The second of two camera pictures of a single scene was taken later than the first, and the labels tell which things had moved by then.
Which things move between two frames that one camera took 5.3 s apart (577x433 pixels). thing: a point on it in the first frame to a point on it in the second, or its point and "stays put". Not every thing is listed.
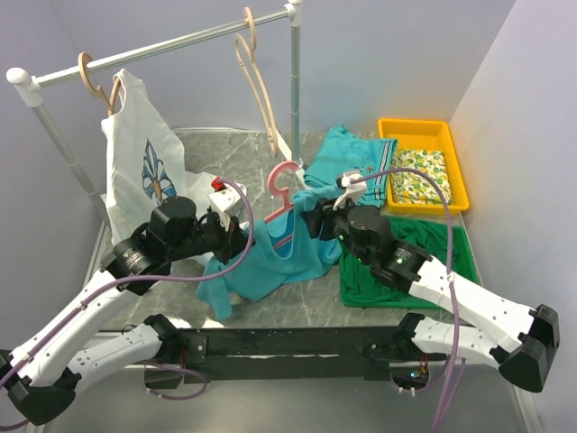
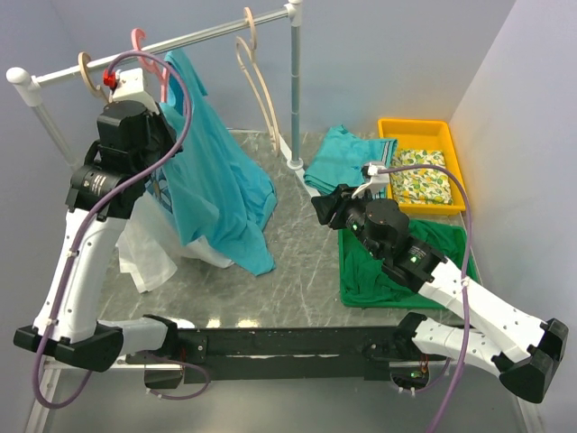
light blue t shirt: x=281 y=251 to x=214 y=180
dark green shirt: x=430 y=234 stays put
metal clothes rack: x=32 y=84 stays put
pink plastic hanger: x=272 y=186 to x=149 y=65
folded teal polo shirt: x=343 y=152 stays put
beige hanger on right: x=248 y=55 stays put
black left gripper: x=233 y=238 to x=160 y=120
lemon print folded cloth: x=413 y=188 stays put
